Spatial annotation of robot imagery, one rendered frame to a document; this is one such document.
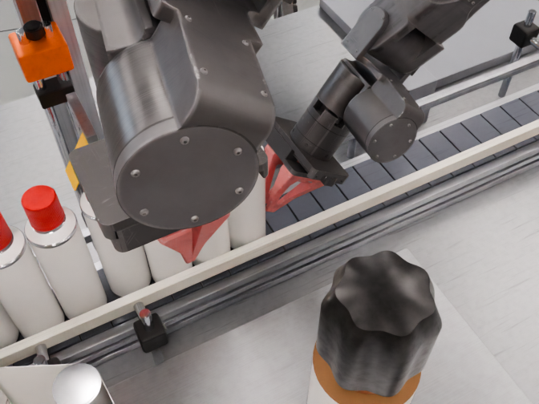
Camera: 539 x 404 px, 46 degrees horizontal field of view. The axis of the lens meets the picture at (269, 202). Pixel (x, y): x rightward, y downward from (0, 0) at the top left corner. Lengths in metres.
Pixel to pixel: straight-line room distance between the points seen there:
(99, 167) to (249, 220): 0.40
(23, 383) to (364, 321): 0.31
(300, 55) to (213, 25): 0.91
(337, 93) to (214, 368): 0.33
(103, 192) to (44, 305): 0.38
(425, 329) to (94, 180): 0.23
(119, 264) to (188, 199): 0.48
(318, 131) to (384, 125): 0.10
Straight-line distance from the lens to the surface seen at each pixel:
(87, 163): 0.38
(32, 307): 0.73
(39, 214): 0.64
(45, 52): 0.62
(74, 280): 0.71
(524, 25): 1.07
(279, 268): 0.83
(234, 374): 0.73
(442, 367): 0.76
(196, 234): 0.40
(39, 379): 0.59
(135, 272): 0.75
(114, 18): 0.29
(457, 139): 0.98
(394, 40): 0.69
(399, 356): 0.44
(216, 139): 0.24
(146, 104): 0.25
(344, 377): 0.48
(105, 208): 0.36
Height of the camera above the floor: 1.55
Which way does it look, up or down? 51 degrees down
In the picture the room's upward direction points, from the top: straight up
